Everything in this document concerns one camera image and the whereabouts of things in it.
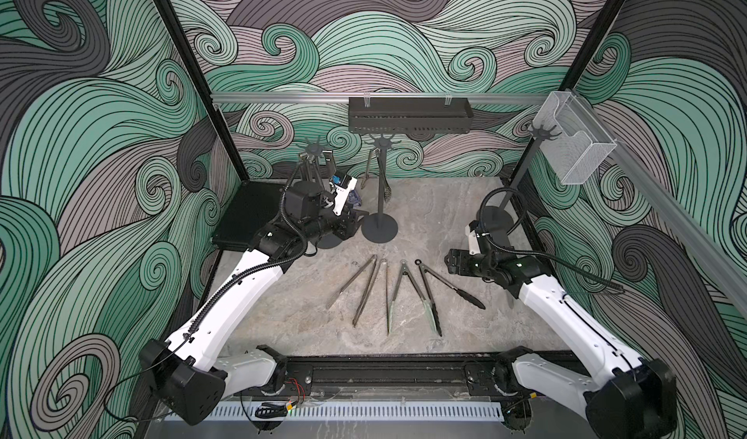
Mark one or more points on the white slotted cable duct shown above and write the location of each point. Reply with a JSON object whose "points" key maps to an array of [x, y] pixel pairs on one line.
{"points": [[368, 411]]}

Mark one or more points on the clear plastic wall bin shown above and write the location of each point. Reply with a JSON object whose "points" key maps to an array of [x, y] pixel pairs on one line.
{"points": [[572, 137]]}

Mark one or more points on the steel tongs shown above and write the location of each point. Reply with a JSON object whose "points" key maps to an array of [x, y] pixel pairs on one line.
{"points": [[305, 167], [375, 154], [336, 295], [330, 162], [378, 264]]}

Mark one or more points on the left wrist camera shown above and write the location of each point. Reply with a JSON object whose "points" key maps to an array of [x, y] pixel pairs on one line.
{"points": [[343, 185]]}

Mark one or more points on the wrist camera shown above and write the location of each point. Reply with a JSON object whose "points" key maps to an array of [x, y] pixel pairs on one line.
{"points": [[473, 238], [343, 185]]}

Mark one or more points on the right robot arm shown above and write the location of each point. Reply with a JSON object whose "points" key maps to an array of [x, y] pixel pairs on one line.
{"points": [[620, 394]]}

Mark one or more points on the grey utensil stand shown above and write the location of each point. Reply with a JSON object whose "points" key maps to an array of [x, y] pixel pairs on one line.
{"points": [[519, 170], [380, 228], [312, 170]]}

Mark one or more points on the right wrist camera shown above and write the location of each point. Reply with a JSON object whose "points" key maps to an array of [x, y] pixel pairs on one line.
{"points": [[473, 238]]}

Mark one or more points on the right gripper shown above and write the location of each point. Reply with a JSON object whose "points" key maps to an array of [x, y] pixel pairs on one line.
{"points": [[461, 267]]}

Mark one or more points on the black tongs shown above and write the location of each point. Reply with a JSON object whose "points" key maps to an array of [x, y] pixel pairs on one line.
{"points": [[426, 271]]}

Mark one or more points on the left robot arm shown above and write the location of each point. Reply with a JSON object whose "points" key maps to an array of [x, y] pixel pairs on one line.
{"points": [[185, 371]]}

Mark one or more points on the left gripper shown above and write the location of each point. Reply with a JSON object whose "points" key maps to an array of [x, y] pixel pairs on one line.
{"points": [[345, 225]]}

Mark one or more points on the black wall shelf rack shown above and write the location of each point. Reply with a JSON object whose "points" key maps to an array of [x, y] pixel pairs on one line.
{"points": [[409, 116]]}

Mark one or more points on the aluminium rail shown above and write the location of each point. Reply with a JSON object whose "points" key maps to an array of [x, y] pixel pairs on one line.
{"points": [[295, 97]]}

